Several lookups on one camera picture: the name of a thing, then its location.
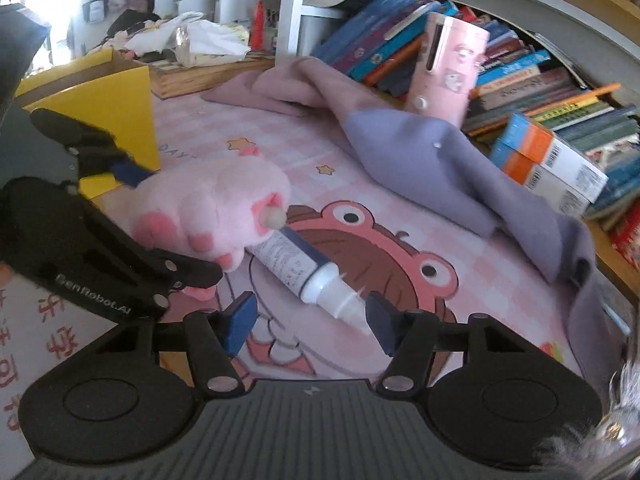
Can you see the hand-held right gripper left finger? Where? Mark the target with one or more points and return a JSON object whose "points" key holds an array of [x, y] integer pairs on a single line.
{"points": [[242, 320]]}

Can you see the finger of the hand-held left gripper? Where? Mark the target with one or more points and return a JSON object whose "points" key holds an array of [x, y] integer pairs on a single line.
{"points": [[95, 152], [190, 270]]}

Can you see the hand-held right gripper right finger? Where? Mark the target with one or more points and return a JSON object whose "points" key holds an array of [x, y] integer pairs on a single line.
{"points": [[380, 321]]}

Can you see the yellow cardboard box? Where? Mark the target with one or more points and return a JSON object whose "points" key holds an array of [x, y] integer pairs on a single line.
{"points": [[120, 95]]}

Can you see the pink plush pig toy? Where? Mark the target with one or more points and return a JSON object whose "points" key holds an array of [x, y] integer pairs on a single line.
{"points": [[210, 195]]}

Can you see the white tube with dark label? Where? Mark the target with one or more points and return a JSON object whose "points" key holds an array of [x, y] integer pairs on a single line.
{"points": [[295, 260]]}

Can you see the white mat with red characters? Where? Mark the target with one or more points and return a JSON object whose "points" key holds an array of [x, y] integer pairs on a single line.
{"points": [[45, 350]]}

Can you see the wooden tray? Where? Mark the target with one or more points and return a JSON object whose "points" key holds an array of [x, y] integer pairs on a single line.
{"points": [[200, 79]]}

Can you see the dark cloth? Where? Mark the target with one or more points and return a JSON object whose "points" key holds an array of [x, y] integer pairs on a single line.
{"points": [[130, 19]]}

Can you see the white plastic bag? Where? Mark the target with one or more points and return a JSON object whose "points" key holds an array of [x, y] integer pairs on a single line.
{"points": [[210, 35]]}

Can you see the purple cloth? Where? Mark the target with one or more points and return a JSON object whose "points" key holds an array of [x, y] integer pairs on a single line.
{"points": [[425, 160]]}

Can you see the orange and white carton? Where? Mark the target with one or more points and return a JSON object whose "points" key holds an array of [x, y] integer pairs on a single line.
{"points": [[535, 187], [550, 152]]}

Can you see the red tassel ornament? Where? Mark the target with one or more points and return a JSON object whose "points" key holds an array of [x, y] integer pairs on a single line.
{"points": [[257, 20]]}

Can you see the grey fur trim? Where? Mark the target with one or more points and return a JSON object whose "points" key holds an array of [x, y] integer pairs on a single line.
{"points": [[590, 440]]}

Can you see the pink cylindrical device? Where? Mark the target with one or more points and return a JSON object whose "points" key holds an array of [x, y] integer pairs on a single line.
{"points": [[445, 70]]}

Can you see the red boxed book set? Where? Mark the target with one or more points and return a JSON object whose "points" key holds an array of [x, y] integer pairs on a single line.
{"points": [[629, 235]]}

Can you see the row of leaning books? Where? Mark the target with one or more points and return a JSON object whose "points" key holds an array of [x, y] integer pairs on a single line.
{"points": [[525, 85]]}

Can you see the white shelf frame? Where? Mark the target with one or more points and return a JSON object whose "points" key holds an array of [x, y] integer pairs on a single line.
{"points": [[292, 10]]}

